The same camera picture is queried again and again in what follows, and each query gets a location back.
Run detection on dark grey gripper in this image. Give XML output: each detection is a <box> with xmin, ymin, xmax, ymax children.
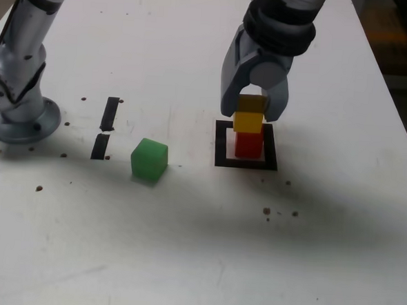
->
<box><xmin>218</xmin><ymin>24</ymin><xmax>297</xmax><ymax>125</ymax></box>

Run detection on black tape square outline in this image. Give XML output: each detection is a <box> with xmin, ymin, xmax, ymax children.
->
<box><xmin>213</xmin><ymin>119</ymin><xmax>281</xmax><ymax>172</ymax></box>

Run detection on black tape strip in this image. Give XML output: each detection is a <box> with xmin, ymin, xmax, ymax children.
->
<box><xmin>90</xmin><ymin>95</ymin><xmax>121</xmax><ymax>161</ymax></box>

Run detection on red cube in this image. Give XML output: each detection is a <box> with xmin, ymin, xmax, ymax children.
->
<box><xmin>234</xmin><ymin>130</ymin><xmax>264</xmax><ymax>160</ymax></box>

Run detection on yellow cube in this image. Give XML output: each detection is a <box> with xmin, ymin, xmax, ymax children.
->
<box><xmin>232</xmin><ymin>93</ymin><xmax>268</xmax><ymax>135</ymax></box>

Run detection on green cube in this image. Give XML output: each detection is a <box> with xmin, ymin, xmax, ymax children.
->
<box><xmin>128</xmin><ymin>137</ymin><xmax>170</xmax><ymax>187</ymax></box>

